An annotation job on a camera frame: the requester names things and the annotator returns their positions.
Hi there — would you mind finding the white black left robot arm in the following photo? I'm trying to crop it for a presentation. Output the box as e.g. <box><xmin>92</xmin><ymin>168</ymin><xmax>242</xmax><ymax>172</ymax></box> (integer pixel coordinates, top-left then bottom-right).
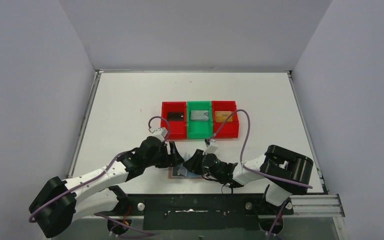
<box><xmin>28</xmin><ymin>136</ymin><xmax>185</xmax><ymax>238</ymax></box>

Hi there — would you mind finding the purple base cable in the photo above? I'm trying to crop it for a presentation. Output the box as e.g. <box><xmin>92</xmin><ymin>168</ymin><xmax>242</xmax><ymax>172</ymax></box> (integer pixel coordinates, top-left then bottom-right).
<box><xmin>94</xmin><ymin>211</ymin><xmax>156</xmax><ymax>239</ymax></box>

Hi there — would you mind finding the gold card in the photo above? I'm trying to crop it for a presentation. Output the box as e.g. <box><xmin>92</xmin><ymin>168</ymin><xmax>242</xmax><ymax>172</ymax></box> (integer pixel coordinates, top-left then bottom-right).
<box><xmin>214</xmin><ymin>110</ymin><xmax>233</xmax><ymax>123</ymax></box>

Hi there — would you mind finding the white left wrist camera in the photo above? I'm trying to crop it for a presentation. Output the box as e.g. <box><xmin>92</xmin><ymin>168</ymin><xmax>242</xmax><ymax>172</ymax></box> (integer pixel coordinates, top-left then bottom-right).
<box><xmin>151</xmin><ymin>127</ymin><xmax>168</xmax><ymax>143</ymax></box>

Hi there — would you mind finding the black card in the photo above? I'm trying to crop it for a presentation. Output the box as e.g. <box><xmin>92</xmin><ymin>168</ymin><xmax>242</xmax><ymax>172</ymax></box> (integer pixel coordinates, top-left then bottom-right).
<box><xmin>166</xmin><ymin>112</ymin><xmax>185</xmax><ymax>122</ymax></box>

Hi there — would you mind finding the silver card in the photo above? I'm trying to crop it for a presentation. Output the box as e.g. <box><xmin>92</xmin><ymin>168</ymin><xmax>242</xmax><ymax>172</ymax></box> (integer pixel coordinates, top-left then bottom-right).
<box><xmin>189</xmin><ymin>110</ymin><xmax>210</xmax><ymax>121</ymax></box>

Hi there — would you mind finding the aluminium table edge rail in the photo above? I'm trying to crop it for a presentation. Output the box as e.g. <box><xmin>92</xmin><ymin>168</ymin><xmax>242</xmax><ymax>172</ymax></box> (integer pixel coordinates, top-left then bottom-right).
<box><xmin>67</xmin><ymin>69</ymin><xmax>104</xmax><ymax>179</ymax></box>

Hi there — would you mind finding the black strap loop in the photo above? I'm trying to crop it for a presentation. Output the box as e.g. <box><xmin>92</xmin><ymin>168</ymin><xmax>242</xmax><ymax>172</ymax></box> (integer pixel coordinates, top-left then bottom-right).
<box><xmin>221</xmin><ymin>183</ymin><xmax>236</xmax><ymax>196</ymax></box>

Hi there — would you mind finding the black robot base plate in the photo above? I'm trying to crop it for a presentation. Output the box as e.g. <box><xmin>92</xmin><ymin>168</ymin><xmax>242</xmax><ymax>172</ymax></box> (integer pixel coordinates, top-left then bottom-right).
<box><xmin>104</xmin><ymin>193</ymin><xmax>294</xmax><ymax>231</ymax></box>

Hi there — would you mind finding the green plastic bin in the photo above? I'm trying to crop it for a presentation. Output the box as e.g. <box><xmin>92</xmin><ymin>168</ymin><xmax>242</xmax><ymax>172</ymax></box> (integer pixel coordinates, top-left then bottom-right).
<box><xmin>186</xmin><ymin>101</ymin><xmax>213</xmax><ymax>140</ymax></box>

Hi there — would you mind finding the tan leather card holder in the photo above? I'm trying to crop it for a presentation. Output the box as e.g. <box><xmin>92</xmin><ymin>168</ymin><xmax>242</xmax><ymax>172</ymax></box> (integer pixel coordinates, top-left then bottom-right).
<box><xmin>168</xmin><ymin>164</ymin><xmax>201</xmax><ymax>179</ymax></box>

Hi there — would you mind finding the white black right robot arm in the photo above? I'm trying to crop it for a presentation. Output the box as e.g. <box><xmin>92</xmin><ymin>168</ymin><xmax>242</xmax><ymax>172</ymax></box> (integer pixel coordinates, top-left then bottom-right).
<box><xmin>183</xmin><ymin>145</ymin><xmax>314</xmax><ymax>207</ymax></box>

